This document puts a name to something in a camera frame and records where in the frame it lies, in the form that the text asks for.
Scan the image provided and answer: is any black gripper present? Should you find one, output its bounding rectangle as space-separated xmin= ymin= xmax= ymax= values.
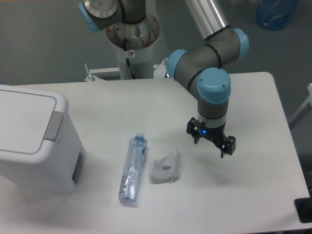
xmin=186 ymin=117 xmax=236 ymax=158

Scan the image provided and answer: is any white trash can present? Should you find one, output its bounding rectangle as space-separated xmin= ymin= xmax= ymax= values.
xmin=0 ymin=85 xmax=85 ymax=193

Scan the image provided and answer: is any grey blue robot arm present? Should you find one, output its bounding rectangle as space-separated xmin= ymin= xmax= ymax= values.
xmin=78 ymin=0 xmax=249 ymax=155

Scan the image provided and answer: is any crumpled clear plastic bag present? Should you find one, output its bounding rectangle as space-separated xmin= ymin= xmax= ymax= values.
xmin=148 ymin=148 xmax=180 ymax=184

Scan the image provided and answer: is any crushed clear plastic bottle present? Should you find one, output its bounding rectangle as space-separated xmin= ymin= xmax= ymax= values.
xmin=118 ymin=133 xmax=147 ymax=204

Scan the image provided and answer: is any black device at table edge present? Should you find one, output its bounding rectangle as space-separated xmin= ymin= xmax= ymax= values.
xmin=294 ymin=197 xmax=312 ymax=223

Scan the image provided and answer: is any white base bracket right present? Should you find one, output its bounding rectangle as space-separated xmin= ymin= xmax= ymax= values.
xmin=154 ymin=58 xmax=169 ymax=78

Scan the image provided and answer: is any white base bracket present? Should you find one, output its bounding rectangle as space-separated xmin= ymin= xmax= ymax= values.
xmin=84 ymin=63 xmax=120 ymax=82
xmin=154 ymin=58 xmax=169 ymax=78

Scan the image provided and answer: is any white frame at right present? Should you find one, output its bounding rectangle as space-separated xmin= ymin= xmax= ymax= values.
xmin=288 ymin=83 xmax=312 ymax=130

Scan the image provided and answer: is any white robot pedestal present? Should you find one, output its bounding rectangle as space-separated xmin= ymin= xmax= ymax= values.
xmin=106 ymin=13 xmax=160 ymax=80

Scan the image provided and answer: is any white base bracket left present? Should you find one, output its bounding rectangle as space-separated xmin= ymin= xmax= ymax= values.
xmin=84 ymin=63 xmax=120 ymax=82

